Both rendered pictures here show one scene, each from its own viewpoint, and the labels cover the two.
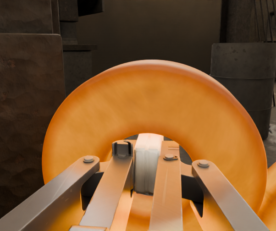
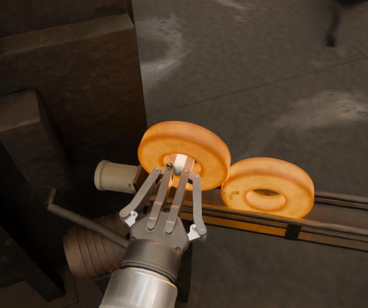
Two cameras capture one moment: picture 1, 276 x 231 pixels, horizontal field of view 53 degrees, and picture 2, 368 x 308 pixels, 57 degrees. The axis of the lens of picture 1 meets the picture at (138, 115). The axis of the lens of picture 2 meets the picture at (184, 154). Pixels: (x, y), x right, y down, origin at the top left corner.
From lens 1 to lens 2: 40 cm
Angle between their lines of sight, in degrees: 38
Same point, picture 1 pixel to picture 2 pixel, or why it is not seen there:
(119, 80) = (169, 139)
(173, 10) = not seen: outside the picture
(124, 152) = (170, 167)
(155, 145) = (182, 164)
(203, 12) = not seen: outside the picture
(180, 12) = not seen: outside the picture
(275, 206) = (230, 181)
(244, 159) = (218, 167)
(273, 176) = (234, 168)
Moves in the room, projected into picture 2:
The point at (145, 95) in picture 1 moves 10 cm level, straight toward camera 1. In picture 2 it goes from (180, 145) to (168, 201)
